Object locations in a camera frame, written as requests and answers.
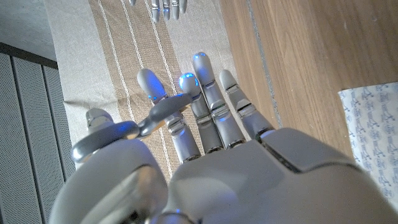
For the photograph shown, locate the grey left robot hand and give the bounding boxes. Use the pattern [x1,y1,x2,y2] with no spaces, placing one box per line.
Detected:
[48,52,398,224]

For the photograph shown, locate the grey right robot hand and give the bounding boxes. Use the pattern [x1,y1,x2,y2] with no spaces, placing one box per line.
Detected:
[129,0,188,22]

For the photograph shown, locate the grey scissors with orange handles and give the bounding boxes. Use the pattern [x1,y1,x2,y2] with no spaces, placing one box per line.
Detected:
[70,93,194,164]

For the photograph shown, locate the white printed receipt paper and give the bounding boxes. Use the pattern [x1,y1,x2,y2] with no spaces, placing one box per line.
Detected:
[338,81,398,212]

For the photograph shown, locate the beige striped curtain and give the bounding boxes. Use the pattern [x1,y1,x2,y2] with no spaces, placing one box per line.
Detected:
[43,0,249,181]

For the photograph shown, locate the grey tape outline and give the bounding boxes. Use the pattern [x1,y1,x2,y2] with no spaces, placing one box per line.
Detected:
[245,0,284,129]

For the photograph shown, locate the perforated grey ceiling panels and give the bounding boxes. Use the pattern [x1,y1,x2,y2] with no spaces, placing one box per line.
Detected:
[0,42,77,224]

